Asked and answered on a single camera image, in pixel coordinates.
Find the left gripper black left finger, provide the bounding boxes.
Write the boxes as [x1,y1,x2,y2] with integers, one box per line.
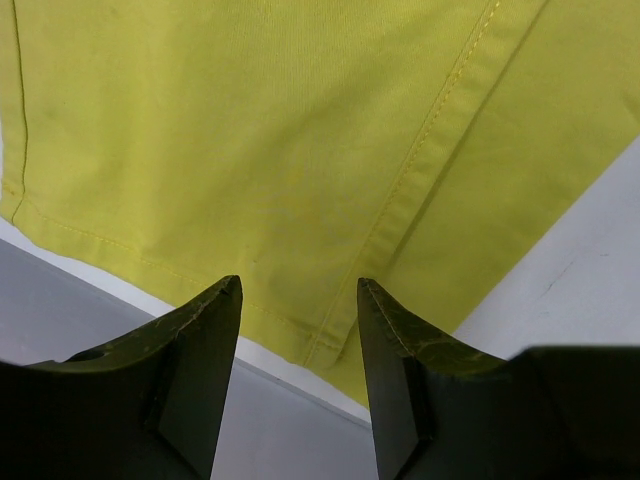
[1,275,243,479]

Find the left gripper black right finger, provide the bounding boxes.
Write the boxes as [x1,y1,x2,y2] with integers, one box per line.
[357,278,639,479]

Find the yellow-green trousers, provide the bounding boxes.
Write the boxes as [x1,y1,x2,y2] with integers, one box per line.
[1,1,639,403]

